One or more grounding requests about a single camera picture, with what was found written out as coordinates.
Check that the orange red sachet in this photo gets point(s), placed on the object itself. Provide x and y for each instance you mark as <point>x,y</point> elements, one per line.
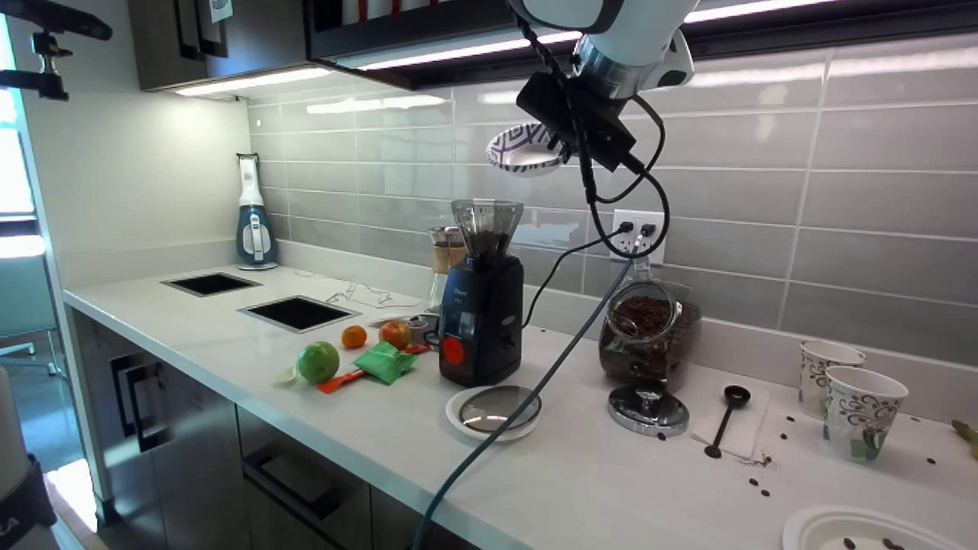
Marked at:
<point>339,382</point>

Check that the white wall outlet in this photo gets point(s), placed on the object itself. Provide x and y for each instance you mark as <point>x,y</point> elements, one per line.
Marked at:
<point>644,217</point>

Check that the small orange fruit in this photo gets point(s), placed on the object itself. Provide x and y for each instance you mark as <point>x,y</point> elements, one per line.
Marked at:
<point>356,337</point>

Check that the glass bottle by sink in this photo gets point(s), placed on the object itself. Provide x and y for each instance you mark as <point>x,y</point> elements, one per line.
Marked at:
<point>256,240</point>

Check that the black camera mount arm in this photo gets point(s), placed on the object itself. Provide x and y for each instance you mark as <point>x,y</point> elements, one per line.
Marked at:
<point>62,18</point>

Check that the black coffee grinder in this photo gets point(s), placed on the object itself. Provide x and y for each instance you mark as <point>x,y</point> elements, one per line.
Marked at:
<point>478,326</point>

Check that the green crumpled packet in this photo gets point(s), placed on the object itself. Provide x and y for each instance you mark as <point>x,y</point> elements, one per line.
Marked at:
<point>387,363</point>

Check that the red apple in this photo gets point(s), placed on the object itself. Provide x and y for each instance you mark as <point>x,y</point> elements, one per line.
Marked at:
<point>396,335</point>

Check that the white paper plate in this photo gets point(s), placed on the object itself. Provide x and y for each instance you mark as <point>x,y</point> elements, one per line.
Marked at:
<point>815,529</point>

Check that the chrome jar lid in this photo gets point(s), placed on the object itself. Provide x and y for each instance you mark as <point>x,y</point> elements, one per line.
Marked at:
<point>651,418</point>

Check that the dark base cabinet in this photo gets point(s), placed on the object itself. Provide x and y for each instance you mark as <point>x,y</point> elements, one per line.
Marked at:
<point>204,459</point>

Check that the black overhead shelf unit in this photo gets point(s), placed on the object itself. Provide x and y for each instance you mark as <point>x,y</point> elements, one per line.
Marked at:
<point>336,42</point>

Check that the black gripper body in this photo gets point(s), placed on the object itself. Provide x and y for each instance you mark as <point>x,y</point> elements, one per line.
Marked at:
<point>553,128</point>

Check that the dark upper wall cabinet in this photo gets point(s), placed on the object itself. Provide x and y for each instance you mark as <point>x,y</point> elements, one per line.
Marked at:
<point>164,42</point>

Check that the patterned paper cup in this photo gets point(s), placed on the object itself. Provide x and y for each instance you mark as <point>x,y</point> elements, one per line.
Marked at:
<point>865,418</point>
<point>815,372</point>

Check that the white round grinder lid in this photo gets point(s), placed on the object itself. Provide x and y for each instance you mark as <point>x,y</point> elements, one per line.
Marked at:
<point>478,414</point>

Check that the green apple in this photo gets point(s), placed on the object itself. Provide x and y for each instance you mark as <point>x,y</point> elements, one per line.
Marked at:
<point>319,365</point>

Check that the white plastic spoon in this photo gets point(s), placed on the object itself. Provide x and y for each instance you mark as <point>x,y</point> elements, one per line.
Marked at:
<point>285,376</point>

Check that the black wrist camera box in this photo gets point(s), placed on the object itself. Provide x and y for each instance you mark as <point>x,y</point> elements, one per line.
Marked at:
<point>601,128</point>

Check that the coffee filter with grounds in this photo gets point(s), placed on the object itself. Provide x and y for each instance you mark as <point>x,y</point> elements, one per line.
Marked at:
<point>515,154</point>

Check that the black measuring spoon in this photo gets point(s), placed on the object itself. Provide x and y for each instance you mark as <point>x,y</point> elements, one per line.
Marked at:
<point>738,396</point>

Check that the glass jar of coffee beans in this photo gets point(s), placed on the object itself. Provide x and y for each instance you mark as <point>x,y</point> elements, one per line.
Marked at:
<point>644,342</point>

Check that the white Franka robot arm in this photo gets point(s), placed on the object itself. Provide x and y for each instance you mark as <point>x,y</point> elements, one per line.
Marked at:
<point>632,42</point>

